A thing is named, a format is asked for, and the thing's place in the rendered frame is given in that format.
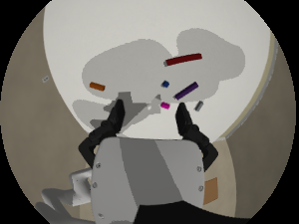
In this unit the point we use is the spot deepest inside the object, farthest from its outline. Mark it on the grey rod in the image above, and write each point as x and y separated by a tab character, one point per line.
199	105

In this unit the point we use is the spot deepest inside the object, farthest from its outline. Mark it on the purple rod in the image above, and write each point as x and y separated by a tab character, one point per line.
186	91

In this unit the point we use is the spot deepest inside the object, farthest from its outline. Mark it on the dark red rod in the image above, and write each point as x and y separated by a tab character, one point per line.
182	59

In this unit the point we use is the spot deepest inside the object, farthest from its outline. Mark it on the short magenta rod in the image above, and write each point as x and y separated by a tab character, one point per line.
164	105

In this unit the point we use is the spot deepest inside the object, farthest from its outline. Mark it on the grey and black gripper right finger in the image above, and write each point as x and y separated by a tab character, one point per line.
190	131

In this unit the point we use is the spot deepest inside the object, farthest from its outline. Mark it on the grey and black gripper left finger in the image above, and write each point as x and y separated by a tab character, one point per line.
109	127

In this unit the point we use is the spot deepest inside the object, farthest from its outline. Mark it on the orange rod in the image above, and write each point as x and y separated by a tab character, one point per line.
97	86

